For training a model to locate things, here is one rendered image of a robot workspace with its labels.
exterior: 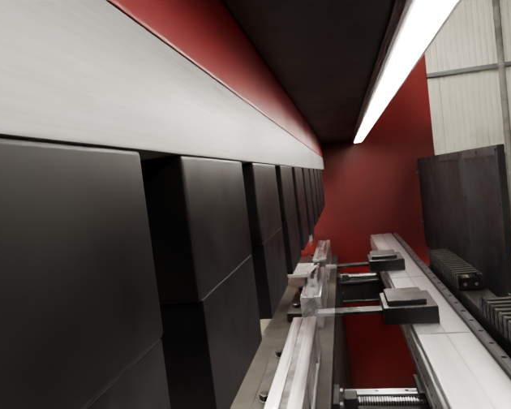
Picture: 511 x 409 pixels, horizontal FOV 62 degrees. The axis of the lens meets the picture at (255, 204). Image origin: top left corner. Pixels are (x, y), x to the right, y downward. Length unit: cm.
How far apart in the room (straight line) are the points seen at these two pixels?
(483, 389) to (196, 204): 57
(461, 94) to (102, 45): 870
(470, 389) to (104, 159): 65
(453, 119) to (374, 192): 647
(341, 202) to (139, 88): 215
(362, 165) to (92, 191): 220
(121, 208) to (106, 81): 5
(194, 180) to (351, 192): 209
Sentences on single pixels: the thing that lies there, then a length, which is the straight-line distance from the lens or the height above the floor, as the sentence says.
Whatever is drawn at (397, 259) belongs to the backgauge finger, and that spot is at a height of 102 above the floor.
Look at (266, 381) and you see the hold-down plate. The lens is 97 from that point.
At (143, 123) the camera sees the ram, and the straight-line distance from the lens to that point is 21.
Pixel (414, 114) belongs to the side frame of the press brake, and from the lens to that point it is 238.
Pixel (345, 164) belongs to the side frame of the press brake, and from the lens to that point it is 233.
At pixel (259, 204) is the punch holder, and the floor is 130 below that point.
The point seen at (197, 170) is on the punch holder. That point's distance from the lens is 27.
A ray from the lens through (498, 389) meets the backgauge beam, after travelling 75.
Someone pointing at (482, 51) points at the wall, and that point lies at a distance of 908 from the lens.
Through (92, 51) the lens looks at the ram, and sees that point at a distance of 18.
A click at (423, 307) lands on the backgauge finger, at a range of 98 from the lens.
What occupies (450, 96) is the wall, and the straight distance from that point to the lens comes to 877.
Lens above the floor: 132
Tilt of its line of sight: 3 degrees down
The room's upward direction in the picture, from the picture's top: 7 degrees counter-clockwise
